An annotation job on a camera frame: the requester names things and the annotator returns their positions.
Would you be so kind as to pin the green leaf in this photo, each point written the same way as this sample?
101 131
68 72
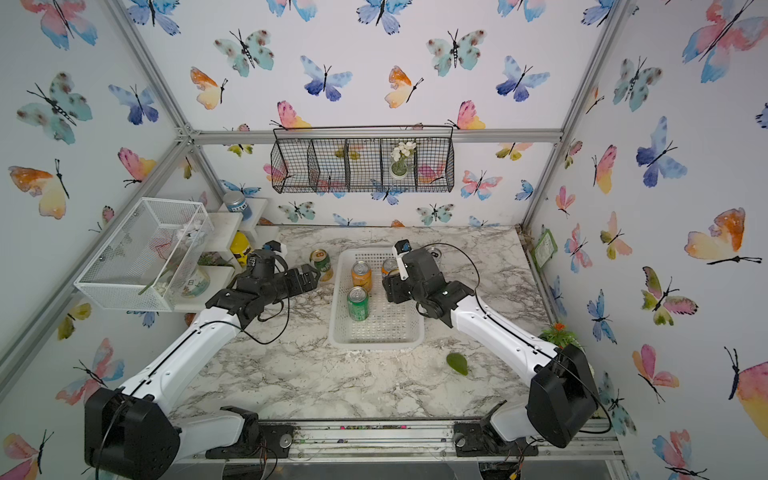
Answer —
458 363

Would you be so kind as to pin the orange yellow soda can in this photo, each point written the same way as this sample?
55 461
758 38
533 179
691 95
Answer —
361 274

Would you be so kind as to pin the white plastic perforated basket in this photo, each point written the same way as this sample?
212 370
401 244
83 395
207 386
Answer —
388 326

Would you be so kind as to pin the blue lidded jar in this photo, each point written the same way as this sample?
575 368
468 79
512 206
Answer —
235 202

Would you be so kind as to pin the yellow bottle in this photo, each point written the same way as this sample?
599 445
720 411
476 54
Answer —
240 247

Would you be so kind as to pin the white silver tall can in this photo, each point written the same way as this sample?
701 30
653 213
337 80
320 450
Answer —
435 252

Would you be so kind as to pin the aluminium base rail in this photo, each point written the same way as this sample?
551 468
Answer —
414 440

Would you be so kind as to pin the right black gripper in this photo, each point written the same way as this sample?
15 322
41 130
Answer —
392 286

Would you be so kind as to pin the round patterned ceramic jar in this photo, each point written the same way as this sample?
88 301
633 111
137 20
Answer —
197 284

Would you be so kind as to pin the white flowers in vase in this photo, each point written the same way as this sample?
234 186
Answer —
402 159

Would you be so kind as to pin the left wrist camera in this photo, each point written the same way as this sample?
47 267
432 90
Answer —
276 248

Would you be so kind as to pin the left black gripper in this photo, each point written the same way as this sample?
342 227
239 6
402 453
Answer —
310 282

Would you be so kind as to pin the black wire wall basket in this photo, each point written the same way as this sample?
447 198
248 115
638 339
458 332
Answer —
351 159

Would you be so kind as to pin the white stepped shelf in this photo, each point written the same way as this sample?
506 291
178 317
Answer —
226 226

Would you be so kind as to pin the green gold-top beer can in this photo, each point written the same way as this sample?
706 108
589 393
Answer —
320 259

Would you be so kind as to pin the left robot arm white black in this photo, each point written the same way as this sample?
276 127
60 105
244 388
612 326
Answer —
128 431

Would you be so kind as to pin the green framed wall tag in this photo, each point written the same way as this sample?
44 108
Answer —
544 249

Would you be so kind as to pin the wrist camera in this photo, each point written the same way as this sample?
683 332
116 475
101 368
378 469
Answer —
400 249
276 248

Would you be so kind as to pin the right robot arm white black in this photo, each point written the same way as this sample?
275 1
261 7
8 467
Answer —
562 394

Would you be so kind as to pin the orange Fanta can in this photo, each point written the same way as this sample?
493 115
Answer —
389 266

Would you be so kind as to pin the green soda can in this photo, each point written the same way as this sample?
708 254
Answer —
358 304

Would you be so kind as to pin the white mesh wall basket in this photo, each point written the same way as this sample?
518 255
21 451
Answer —
148 259

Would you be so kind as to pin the flower pot with pompom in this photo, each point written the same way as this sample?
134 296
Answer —
559 335

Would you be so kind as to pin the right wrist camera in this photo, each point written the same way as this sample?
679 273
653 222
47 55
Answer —
400 249

